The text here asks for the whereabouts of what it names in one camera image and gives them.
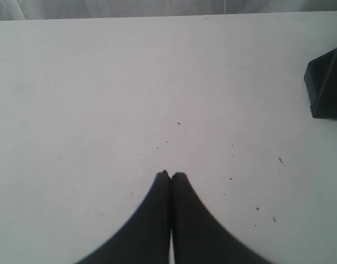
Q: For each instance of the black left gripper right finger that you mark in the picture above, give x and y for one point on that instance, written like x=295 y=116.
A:
x=197 y=236

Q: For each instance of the black metal two-tier rack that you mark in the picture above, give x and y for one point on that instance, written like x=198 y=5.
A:
x=321 y=83

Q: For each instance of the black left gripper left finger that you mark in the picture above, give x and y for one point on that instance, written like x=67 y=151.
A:
x=145 y=237

